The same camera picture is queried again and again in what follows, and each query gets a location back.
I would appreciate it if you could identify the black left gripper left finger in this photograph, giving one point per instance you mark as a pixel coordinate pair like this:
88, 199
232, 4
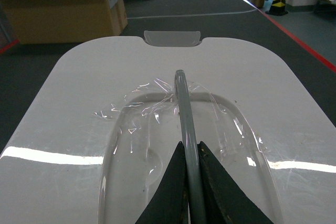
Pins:
169, 204

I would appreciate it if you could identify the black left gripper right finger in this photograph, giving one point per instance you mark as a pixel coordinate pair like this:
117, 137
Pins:
225, 202

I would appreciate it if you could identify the white lid grey handle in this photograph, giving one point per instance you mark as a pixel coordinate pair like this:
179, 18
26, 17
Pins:
96, 140

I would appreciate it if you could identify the cardboard box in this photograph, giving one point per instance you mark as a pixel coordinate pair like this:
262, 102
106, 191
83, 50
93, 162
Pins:
64, 21

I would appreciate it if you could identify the black conveyor belt mat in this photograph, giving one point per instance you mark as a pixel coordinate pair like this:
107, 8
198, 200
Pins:
305, 40

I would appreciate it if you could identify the yellow black striped bollard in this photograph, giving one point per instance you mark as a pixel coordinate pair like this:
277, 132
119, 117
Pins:
278, 8

